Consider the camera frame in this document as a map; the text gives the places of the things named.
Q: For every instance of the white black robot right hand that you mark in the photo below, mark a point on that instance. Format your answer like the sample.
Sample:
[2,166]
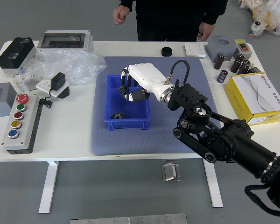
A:
[147,77]

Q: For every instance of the person's left hand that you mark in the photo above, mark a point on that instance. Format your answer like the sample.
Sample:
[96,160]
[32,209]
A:
[205,31]

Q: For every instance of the person's right hand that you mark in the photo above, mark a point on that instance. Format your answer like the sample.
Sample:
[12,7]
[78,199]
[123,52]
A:
[120,15]

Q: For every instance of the small black gear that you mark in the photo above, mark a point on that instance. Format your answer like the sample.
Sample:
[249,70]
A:
[123,89]

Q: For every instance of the blue plastic box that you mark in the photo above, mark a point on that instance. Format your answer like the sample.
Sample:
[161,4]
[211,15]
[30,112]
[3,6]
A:
[135,109]

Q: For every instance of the big black gear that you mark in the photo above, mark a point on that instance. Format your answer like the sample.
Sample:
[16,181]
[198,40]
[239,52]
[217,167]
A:
[117,116]

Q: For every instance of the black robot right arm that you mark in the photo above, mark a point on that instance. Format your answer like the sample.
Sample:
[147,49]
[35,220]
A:
[224,140]

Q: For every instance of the distribution box with clear cover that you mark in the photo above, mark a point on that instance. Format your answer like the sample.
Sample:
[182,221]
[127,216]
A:
[63,39]

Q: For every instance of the yellow white carton box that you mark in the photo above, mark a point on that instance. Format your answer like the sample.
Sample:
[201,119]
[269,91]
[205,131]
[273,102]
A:
[254,93]

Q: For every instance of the grey block with round hole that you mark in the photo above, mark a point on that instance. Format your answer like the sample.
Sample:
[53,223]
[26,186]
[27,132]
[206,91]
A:
[220,49]

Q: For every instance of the person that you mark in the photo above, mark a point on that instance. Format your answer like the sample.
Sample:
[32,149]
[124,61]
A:
[177,18]

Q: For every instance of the brown cylindrical capacitor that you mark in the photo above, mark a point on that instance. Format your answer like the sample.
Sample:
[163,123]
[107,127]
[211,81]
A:
[243,67]
[236,63]
[219,61]

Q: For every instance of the dark cylindrical capacitor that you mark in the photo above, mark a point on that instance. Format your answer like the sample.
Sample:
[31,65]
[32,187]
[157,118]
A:
[222,76]

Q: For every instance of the white plush toy black cap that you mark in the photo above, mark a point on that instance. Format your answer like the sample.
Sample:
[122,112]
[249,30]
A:
[257,28]

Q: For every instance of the small black module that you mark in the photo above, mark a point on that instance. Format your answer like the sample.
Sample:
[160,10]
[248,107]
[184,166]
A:
[255,69]

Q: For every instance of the grey-blue foam mat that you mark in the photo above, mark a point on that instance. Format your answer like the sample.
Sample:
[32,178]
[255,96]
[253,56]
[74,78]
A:
[130,142]

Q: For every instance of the clear plastic bag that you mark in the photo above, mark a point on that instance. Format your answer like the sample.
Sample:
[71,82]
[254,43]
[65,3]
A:
[72,63]

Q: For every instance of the plastic-wrapped plush toys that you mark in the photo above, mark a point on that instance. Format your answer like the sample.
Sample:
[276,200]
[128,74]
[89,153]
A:
[270,11]

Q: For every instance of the black power adapter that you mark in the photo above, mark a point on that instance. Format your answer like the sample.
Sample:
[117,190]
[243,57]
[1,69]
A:
[58,80]

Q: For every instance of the white power socket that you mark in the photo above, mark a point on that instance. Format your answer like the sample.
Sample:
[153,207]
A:
[43,85]

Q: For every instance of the small white connector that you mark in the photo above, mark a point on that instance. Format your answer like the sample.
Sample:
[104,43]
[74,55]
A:
[21,79]

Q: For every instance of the white table leg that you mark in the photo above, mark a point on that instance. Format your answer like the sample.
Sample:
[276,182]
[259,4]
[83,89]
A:
[47,186]
[214,186]

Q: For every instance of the grey push-button control station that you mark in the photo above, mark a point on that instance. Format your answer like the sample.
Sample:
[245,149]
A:
[18,140]

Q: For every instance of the white wall switch panel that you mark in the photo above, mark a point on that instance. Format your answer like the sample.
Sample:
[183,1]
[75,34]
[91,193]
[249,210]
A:
[195,49]

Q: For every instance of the grey two-button switch box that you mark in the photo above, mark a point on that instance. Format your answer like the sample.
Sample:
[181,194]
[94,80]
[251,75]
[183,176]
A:
[242,47]

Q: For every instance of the metal bracket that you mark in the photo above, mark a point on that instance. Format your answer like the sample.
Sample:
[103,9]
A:
[169,171]

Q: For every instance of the black-lidded white enclosure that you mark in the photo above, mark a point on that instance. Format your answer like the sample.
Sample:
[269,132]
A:
[14,54]

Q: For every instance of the grey enclosure with window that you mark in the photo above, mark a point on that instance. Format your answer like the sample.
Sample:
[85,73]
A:
[2,105]

